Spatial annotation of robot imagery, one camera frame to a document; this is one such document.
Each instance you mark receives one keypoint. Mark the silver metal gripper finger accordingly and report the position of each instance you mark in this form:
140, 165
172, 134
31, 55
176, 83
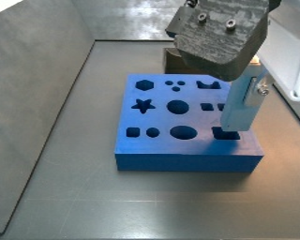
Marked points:
259, 88

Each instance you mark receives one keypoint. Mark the blue-grey rectangular peg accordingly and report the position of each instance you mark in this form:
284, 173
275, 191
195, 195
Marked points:
238, 115

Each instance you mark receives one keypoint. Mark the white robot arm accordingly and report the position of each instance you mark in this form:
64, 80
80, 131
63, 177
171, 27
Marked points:
279, 53

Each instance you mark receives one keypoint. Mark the blue shape-sorter block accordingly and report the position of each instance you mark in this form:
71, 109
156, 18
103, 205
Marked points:
170, 127

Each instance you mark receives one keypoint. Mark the grey enclosure side panel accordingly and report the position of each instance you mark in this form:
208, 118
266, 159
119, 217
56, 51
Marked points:
44, 46

